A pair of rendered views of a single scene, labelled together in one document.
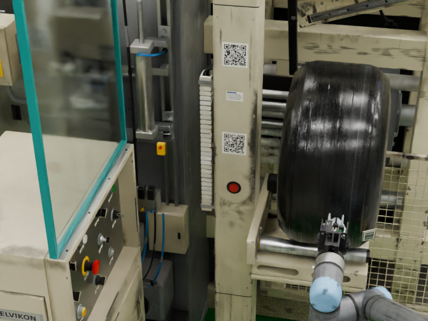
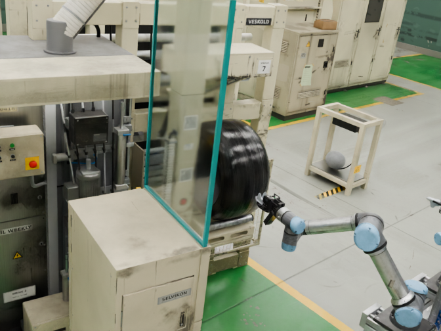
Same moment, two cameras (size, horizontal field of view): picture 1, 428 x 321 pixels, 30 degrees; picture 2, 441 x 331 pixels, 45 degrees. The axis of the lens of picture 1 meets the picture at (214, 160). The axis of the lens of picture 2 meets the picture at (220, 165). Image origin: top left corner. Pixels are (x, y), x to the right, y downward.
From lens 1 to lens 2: 1.67 m
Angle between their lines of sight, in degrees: 42
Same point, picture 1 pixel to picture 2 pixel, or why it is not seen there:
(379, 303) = (312, 222)
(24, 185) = (129, 222)
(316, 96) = (232, 136)
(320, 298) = (299, 226)
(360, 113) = (255, 140)
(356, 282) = (250, 232)
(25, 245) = (180, 247)
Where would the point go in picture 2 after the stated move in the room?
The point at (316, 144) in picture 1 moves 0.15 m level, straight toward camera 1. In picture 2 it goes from (244, 159) to (263, 171)
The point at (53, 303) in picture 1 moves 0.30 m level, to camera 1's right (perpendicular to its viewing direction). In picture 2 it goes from (197, 278) to (247, 253)
